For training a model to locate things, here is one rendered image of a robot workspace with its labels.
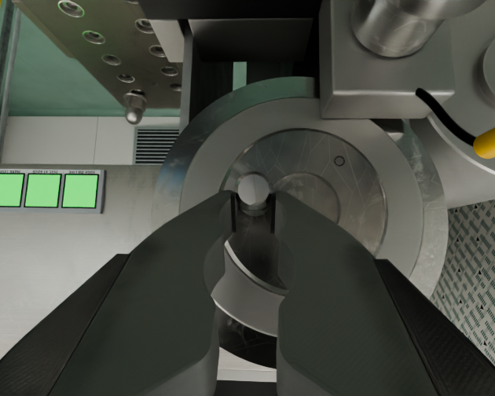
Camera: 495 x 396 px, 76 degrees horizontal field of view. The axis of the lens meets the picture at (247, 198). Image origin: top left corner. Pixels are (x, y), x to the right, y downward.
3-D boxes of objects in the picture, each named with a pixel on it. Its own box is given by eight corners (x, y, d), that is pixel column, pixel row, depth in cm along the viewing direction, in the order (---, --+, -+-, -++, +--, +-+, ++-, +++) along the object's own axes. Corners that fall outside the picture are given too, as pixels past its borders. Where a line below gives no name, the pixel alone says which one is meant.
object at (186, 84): (202, -149, 20) (188, 130, 17) (233, 64, 43) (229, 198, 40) (194, -149, 20) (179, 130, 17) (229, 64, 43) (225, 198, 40)
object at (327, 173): (381, 311, 13) (203, 281, 14) (365, 302, 15) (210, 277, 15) (397, 137, 14) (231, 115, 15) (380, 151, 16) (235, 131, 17)
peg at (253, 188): (276, 204, 11) (237, 213, 11) (273, 213, 14) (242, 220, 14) (269, 166, 11) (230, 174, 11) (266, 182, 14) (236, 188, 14)
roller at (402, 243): (416, 94, 16) (434, 343, 14) (318, 189, 41) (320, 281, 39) (182, 97, 16) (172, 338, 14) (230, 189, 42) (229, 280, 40)
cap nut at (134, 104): (142, 93, 50) (140, 119, 49) (150, 103, 54) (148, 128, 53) (119, 93, 50) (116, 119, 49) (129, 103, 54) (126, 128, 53)
